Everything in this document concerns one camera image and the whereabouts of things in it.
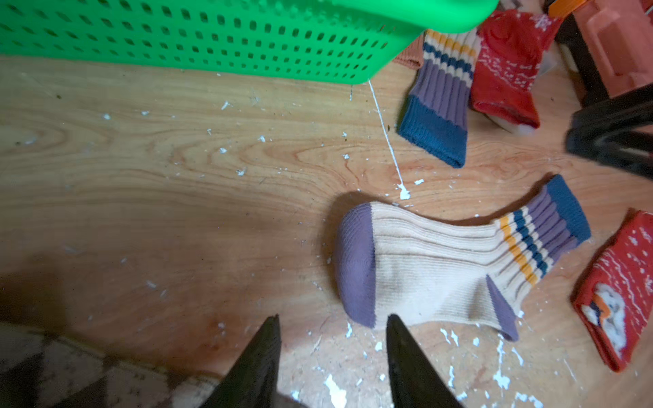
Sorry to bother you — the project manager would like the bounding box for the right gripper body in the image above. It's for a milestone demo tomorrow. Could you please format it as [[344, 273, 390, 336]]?
[[565, 84, 652, 180]]

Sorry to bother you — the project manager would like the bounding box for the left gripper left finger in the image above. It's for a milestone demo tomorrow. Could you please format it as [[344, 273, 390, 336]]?
[[202, 314, 282, 407]]

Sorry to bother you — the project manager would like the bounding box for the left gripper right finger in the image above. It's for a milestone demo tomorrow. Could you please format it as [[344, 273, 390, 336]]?
[[386, 314, 462, 408]]

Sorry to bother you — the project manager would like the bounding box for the cream purple striped sock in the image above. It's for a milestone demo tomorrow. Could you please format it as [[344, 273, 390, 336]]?
[[335, 175, 591, 341], [399, 29, 481, 168]]

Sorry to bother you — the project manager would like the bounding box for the red penguin christmas sock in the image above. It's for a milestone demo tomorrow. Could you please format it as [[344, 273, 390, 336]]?
[[572, 211, 652, 372]]

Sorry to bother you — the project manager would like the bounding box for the brown argyle sock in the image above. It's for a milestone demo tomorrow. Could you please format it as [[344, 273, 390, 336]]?
[[1, 323, 219, 407]]

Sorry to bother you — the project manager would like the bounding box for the green plastic basket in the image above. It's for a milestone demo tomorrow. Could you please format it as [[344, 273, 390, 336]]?
[[1, 0, 498, 85]]

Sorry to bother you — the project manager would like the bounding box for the orange tool case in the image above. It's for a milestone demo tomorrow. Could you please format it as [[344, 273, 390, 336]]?
[[543, 1, 652, 106]]

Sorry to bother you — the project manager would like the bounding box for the red snowflake christmas sock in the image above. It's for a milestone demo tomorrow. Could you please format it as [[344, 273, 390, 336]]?
[[470, 10, 562, 134]]

